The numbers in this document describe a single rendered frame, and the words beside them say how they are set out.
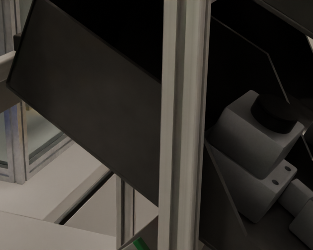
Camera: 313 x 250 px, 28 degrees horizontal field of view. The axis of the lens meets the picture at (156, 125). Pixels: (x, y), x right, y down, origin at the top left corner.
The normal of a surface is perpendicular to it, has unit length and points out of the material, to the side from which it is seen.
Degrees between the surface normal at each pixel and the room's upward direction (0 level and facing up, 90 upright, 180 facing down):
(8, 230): 0
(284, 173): 25
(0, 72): 90
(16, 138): 90
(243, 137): 90
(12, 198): 0
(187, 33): 90
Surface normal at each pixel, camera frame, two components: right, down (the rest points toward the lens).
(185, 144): -0.35, 0.34
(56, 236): 0.02, -0.93
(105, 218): 0.94, 0.15
